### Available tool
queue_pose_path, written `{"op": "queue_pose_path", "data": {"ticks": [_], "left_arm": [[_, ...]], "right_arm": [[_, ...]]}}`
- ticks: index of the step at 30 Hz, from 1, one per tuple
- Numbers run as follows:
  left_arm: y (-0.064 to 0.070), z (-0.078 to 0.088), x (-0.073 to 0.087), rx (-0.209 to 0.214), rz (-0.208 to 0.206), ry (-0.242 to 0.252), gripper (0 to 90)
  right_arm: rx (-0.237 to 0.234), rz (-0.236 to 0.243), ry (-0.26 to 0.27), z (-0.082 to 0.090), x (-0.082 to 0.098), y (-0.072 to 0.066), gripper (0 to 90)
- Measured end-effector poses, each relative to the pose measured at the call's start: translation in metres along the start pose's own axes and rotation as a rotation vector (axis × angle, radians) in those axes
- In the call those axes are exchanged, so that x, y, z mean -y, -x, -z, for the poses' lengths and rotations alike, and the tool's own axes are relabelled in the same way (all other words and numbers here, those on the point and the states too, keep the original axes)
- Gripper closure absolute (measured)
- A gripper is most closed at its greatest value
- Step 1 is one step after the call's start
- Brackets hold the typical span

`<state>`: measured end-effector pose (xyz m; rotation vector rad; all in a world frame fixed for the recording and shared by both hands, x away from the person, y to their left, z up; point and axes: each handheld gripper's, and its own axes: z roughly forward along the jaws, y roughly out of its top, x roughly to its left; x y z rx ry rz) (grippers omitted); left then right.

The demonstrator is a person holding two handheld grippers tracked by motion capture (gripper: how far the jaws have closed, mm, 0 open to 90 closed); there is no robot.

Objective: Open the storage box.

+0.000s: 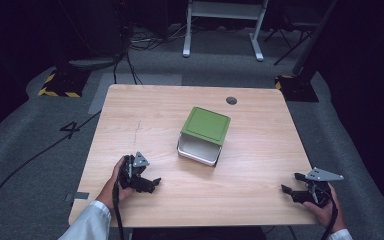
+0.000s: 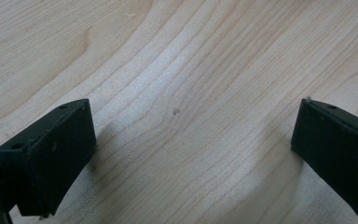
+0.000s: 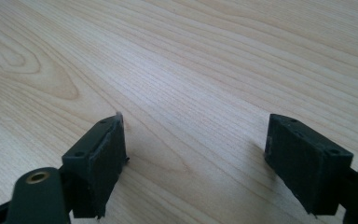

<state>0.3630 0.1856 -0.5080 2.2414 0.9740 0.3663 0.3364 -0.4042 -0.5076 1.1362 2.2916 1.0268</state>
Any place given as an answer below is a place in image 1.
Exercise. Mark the white desk frame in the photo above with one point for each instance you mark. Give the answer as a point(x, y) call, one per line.
point(225, 10)

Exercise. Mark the person's right hand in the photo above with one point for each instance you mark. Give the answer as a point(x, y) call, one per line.
point(328, 216)

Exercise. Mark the person's left hand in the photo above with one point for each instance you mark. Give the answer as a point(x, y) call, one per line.
point(108, 195)

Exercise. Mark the green square box lid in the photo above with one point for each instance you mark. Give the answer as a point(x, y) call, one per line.
point(206, 125)

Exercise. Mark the white square box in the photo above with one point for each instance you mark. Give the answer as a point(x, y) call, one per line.
point(198, 150)

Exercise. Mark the black slanted pole stand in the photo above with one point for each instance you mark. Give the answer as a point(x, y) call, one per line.
point(301, 86)

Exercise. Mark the grey table grommet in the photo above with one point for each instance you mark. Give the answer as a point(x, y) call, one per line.
point(231, 100)

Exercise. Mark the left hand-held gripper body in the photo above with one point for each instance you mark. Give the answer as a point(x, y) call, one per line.
point(130, 176)

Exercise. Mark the black tripod stand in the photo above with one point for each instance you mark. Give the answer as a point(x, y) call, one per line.
point(290, 36)

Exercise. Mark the black stand with striped base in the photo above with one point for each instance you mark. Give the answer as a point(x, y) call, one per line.
point(63, 83)

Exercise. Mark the grey round stand base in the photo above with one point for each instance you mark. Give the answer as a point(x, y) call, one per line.
point(91, 63)

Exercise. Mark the grey tape strip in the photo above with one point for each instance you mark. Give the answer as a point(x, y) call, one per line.
point(80, 196)

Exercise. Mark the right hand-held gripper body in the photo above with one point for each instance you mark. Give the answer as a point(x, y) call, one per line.
point(317, 196)

